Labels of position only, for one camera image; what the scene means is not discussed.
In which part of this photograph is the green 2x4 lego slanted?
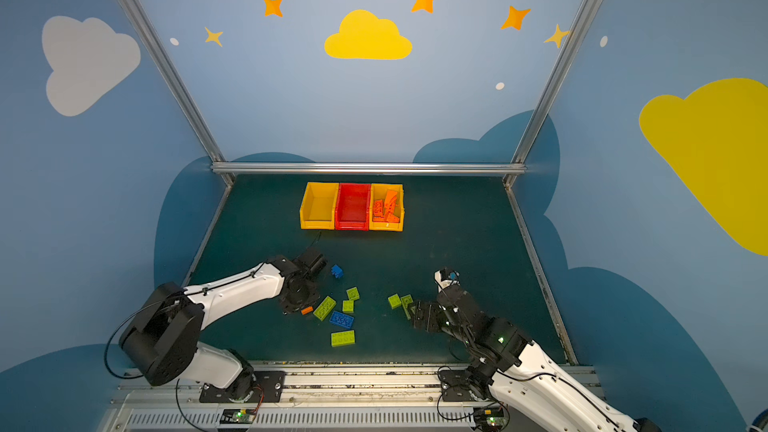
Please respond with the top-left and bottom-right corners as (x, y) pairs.
(313, 296), (337, 321)

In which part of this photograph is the green 2x4 lego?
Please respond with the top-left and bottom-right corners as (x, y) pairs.
(401, 294), (413, 320)
(330, 330), (356, 348)

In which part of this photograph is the long orange lego piece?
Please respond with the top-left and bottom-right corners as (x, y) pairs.
(372, 200), (386, 222)

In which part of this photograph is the orange wedge lego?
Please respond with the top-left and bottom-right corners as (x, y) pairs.
(384, 190), (399, 210)

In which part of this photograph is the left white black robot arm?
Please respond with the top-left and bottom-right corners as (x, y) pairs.
(118, 248), (327, 402)

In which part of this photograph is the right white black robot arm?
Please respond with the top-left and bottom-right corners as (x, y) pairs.
(407, 280), (660, 431)

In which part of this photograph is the blue lego brick right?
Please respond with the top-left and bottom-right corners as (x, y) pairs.
(331, 265), (344, 279)

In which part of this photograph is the blue 2x4 lego brick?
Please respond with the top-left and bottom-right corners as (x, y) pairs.
(329, 311), (354, 330)

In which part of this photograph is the green 2x4 lego bottom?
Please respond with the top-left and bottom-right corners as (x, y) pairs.
(330, 330), (356, 348)

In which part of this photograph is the left yellow bin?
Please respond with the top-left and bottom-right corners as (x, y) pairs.
(299, 182), (339, 230)

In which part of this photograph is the yellow bin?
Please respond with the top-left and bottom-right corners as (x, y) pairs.
(299, 182), (339, 230)
(368, 183), (405, 232)

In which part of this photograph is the red middle bin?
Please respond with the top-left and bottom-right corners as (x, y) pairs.
(335, 183), (371, 231)

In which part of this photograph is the right circuit board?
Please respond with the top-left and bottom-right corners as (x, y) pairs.
(472, 406), (509, 432)

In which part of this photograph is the circuit board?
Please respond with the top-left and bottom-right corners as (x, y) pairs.
(472, 406), (509, 432)
(219, 408), (257, 425)

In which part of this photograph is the right yellow bin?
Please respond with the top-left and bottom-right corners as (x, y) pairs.
(368, 183), (405, 232)

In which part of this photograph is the left circuit board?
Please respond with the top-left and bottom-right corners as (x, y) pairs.
(219, 408), (257, 425)

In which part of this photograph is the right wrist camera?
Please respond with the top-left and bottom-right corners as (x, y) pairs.
(434, 267), (460, 291)

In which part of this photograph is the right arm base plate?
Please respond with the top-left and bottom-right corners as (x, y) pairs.
(436, 367), (486, 402)

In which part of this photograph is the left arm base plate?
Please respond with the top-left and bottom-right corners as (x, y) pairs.
(199, 370), (286, 404)

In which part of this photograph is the aluminium front rail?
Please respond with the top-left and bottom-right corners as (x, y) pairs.
(98, 362), (482, 431)

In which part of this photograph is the aluminium frame back bar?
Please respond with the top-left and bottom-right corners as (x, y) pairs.
(212, 162), (526, 176)

